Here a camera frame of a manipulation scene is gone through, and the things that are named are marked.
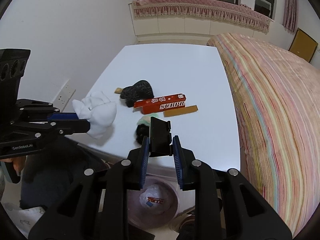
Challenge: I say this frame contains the operator left hand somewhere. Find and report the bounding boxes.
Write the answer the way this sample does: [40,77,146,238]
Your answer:
[1,156,26,178]

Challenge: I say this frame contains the white nightstand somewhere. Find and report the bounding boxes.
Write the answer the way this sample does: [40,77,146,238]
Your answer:
[71,43,240,171]

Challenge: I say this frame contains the white cloth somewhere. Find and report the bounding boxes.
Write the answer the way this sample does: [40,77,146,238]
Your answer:
[72,91,117,139]

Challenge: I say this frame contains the brown wooden strip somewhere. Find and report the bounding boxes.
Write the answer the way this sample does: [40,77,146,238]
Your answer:
[163,105,198,118]

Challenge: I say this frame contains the small black box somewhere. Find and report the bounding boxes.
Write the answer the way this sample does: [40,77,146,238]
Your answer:
[149,116,172,158]

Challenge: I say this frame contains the pink curtain right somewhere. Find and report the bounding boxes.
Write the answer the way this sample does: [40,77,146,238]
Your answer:
[283,0,298,33]

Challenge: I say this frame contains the black fuzzy ball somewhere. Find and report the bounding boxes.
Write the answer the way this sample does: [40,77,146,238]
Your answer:
[136,124,150,145]

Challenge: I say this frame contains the green tissue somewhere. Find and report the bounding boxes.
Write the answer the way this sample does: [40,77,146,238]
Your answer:
[137,113,158,126]

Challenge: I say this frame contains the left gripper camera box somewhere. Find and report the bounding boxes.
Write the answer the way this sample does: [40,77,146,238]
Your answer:
[1,48,31,106]

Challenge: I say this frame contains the pink trash bin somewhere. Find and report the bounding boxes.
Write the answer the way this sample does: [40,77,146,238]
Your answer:
[127,176,180,230]

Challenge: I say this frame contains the pink fringed sill cover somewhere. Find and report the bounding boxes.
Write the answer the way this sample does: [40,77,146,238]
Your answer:
[132,0,271,34]

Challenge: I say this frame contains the wall power socket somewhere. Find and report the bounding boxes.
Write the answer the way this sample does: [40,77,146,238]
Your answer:
[53,80,76,112]

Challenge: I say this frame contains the yellow framed board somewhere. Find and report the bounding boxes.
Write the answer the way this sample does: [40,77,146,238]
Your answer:
[289,28,318,63]

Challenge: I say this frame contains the black knitted cloth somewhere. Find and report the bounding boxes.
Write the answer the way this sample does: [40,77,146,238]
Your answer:
[120,80,154,108]

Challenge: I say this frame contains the striped bed cover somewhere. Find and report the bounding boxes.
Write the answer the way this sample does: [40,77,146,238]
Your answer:
[207,33,319,236]

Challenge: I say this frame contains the red cardboard box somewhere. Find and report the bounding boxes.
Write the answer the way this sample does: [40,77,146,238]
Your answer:
[133,93,186,115]

